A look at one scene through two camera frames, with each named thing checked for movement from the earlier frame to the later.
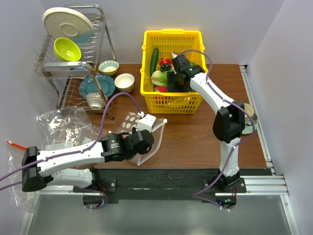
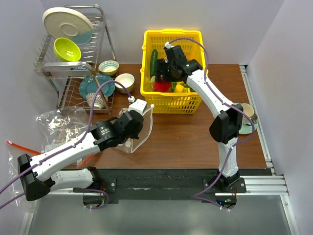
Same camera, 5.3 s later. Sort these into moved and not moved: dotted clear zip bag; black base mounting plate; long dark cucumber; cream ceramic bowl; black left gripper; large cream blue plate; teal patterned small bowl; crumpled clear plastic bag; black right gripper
Moved: dotted clear zip bag; black right gripper; black left gripper
Not moved: black base mounting plate; large cream blue plate; teal patterned small bowl; cream ceramic bowl; long dark cucumber; crumpled clear plastic bag
